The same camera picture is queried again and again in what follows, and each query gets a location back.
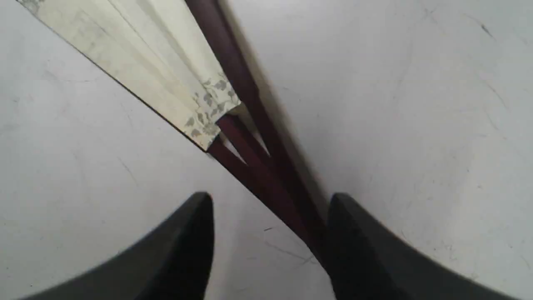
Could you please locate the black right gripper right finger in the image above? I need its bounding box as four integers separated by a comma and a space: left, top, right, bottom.
327, 192, 511, 300

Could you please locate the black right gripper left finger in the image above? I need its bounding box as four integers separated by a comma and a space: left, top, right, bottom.
27, 192, 214, 300

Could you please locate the paper folding fan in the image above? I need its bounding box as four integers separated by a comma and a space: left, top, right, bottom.
20, 0, 327, 268

